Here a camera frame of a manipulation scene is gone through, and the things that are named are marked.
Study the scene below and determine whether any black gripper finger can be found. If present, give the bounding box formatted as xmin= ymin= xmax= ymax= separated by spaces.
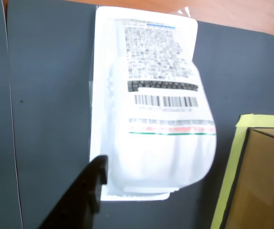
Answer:
xmin=38 ymin=154 xmax=109 ymax=229

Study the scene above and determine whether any white sandwich package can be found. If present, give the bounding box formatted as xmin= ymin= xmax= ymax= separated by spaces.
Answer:
xmin=88 ymin=5 xmax=218 ymax=202

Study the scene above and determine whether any cardboard box with yellow tape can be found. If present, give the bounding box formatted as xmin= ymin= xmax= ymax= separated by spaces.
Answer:
xmin=210 ymin=114 xmax=274 ymax=229

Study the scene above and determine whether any brown cardboard box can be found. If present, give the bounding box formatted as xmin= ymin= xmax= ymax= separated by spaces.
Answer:
xmin=222 ymin=127 xmax=274 ymax=229

